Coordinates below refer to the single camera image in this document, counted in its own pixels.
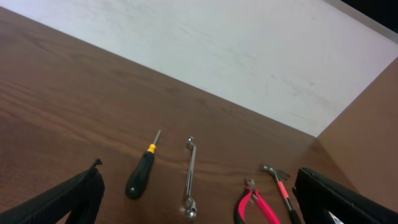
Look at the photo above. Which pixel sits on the black yellow screwdriver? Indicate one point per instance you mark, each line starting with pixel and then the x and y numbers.
pixel 138 180

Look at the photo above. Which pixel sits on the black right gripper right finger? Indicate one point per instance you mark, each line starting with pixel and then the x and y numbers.
pixel 320 197

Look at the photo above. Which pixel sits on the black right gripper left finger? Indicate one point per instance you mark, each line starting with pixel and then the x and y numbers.
pixel 78 198

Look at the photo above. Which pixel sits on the red handled pliers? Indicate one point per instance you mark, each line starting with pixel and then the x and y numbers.
pixel 250 192

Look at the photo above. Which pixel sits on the small red black hammer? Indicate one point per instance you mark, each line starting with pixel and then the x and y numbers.
pixel 279 175

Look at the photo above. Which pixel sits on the silver offset wrench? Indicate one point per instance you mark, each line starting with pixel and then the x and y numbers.
pixel 191 207

